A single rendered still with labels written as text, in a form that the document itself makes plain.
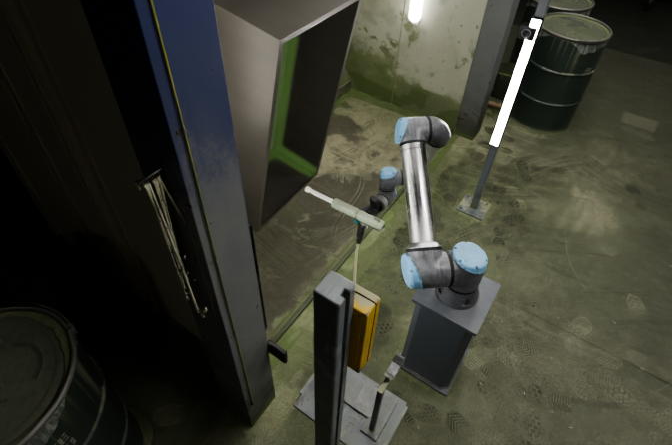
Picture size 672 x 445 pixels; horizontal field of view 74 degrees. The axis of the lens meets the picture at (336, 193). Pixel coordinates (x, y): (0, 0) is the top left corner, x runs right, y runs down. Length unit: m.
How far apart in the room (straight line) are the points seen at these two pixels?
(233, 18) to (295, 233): 1.67
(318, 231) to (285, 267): 0.37
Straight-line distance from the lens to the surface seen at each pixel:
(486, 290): 2.17
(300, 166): 2.86
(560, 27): 4.31
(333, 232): 3.05
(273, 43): 1.69
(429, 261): 1.85
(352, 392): 1.65
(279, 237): 3.03
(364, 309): 0.92
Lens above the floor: 2.32
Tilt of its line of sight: 43 degrees down
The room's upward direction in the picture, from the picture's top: 2 degrees clockwise
